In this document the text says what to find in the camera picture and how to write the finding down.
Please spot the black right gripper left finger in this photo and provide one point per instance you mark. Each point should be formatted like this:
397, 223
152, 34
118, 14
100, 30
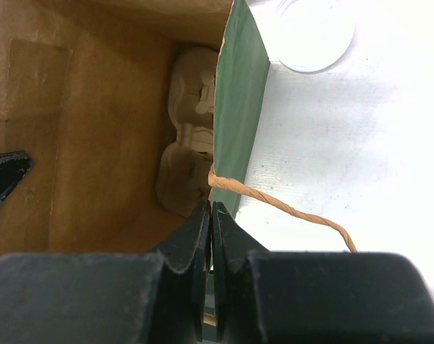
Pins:
155, 297

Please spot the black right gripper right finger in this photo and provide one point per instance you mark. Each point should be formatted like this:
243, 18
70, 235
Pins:
314, 297

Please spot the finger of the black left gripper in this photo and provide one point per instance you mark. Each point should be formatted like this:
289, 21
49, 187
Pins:
13, 168

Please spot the green brown paper bag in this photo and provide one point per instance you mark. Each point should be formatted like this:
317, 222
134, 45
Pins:
90, 117

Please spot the brown pulp cup carrier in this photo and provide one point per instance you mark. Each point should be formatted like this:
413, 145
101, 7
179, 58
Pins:
183, 172

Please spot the flat white plastic lid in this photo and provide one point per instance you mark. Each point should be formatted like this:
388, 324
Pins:
312, 35

